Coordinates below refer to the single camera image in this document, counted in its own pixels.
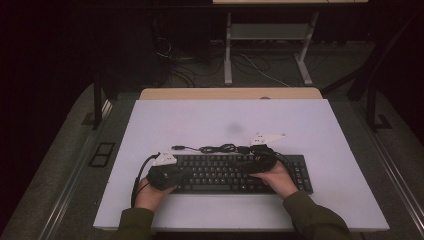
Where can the black floor socket panel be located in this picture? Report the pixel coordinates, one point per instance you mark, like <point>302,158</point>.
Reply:
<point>101,154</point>

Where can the black computer keyboard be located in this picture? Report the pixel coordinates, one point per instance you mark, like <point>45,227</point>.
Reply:
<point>213,176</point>

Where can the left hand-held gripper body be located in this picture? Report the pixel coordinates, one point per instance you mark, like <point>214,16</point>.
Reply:
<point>163,176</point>

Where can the wooden table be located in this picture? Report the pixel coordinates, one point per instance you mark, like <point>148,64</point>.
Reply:
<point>216,94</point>

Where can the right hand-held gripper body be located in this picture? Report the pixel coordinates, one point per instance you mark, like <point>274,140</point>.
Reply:
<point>265,158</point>

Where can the white metal-frame desk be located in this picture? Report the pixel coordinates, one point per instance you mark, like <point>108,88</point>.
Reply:
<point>266,31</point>

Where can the person's left hand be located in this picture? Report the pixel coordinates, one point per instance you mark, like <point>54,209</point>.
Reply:
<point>150,198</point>

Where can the person's right hand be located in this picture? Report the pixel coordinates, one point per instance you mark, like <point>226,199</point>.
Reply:
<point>278,181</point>

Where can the black metal stand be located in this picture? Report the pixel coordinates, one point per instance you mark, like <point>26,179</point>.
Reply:
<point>97,103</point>
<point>371,106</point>

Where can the metal floor rail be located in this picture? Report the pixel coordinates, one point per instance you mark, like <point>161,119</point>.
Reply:
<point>66,196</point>
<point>396,180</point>

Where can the white board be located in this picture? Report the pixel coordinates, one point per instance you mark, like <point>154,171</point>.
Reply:
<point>233,116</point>

